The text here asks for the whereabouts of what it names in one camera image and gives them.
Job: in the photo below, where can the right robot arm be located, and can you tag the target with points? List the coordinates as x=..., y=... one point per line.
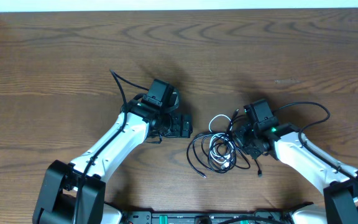
x=335, y=180

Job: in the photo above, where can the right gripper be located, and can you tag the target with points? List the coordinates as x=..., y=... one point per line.
x=239, y=132

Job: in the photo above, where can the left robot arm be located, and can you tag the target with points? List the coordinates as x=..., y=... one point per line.
x=74, y=192

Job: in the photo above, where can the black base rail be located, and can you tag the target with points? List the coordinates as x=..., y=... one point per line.
x=147, y=217

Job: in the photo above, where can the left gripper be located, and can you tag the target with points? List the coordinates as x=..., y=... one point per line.
x=178, y=131

